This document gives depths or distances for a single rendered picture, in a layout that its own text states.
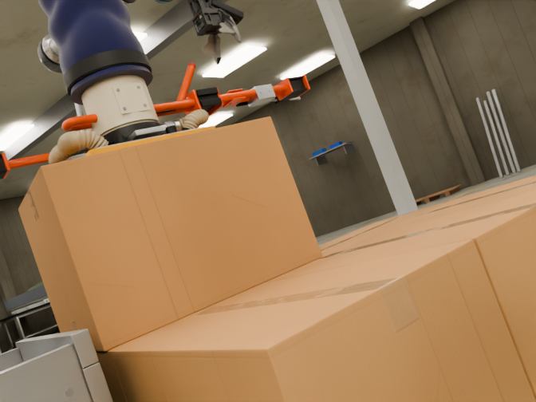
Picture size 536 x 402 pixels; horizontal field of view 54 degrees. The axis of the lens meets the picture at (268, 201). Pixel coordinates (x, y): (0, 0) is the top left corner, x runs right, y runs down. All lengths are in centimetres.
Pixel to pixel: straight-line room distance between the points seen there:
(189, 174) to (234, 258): 23
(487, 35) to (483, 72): 77
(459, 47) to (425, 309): 1226
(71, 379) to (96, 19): 87
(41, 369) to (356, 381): 52
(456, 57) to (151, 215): 1195
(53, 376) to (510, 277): 74
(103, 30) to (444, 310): 105
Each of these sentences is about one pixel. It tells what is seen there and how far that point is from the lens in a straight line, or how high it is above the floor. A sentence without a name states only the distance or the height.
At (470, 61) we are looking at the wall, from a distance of 1283.
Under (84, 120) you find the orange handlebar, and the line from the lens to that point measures 140.
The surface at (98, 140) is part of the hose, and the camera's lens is 129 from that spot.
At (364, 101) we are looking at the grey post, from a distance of 441.
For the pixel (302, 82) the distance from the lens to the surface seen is 179.
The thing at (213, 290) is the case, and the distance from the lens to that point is 123.
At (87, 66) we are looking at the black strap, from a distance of 141.
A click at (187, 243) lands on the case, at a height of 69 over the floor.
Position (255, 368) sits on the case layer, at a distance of 62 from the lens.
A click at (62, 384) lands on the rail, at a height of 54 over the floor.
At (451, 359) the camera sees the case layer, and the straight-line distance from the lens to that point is 77.
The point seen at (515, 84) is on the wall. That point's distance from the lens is 1261.
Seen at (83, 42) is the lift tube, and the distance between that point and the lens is 143.
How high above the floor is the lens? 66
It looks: 3 degrees up
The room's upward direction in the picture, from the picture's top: 20 degrees counter-clockwise
